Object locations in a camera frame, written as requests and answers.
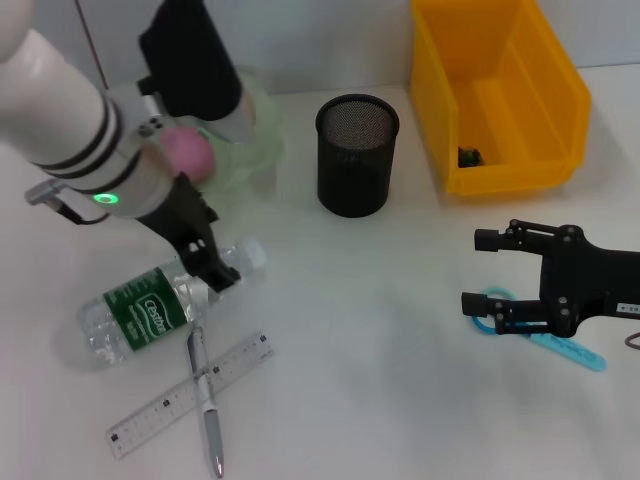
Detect green glass fruit bowl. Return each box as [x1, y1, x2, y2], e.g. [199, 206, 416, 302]
[164, 64, 286, 201]

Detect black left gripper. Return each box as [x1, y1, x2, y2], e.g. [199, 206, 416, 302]
[137, 172, 244, 294]

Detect pink peach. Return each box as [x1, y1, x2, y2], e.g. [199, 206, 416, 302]
[159, 127, 216, 184]

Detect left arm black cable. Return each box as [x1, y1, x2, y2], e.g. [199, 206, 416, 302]
[24, 179, 109, 226]

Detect blue sheathed scissors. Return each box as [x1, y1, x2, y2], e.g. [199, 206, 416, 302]
[467, 286, 608, 374]

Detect clear green-label water bottle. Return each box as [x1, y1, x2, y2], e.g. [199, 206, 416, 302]
[77, 237, 269, 371]

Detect yellow plastic bin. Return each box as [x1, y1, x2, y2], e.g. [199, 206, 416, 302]
[410, 0, 594, 197]

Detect black mesh pen holder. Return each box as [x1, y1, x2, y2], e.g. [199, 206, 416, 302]
[314, 93, 401, 219]

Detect transparent plastic ruler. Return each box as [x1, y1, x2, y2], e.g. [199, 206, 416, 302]
[106, 332, 275, 460]

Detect grey white ballpoint pen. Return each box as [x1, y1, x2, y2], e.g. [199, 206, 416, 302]
[187, 327, 226, 479]

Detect left wrist camera housing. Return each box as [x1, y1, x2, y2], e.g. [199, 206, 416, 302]
[137, 0, 257, 146]

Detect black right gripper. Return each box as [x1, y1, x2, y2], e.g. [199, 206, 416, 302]
[460, 218, 640, 337]

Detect green plastic wrapper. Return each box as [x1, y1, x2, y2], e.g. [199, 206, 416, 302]
[457, 144, 486, 169]

